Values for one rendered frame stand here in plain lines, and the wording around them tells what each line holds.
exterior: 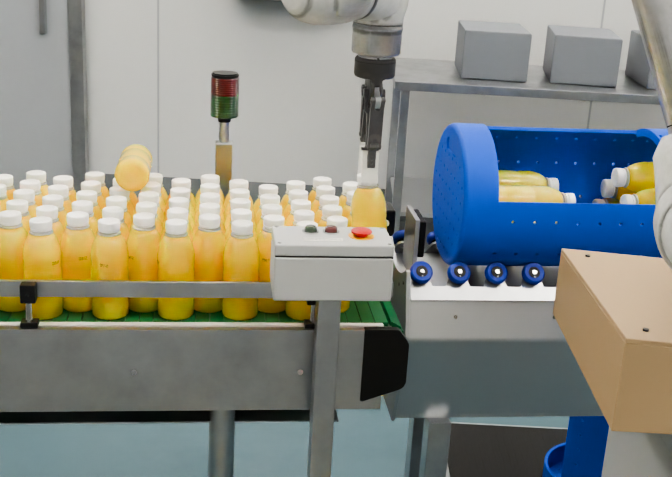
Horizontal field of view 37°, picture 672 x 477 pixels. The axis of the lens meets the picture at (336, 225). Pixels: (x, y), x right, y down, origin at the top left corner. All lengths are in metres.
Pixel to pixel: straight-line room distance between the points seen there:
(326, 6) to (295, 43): 3.68
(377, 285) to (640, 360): 0.52
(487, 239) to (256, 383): 0.51
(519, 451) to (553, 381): 0.91
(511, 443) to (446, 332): 1.12
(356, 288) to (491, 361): 0.45
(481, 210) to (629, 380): 0.63
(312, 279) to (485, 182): 0.42
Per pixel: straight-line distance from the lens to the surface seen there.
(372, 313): 1.89
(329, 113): 5.34
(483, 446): 3.00
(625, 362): 1.33
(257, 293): 1.80
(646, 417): 1.38
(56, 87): 5.48
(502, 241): 1.92
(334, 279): 1.66
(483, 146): 1.91
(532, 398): 2.14
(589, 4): 5.40
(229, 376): 1.84
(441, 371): 2.02
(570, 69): 4.66
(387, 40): 1.77
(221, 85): 2.24
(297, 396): 1.87
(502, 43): 4.57
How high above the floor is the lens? 1.64
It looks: 18 degrees down
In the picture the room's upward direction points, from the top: 3 degrees clockwise
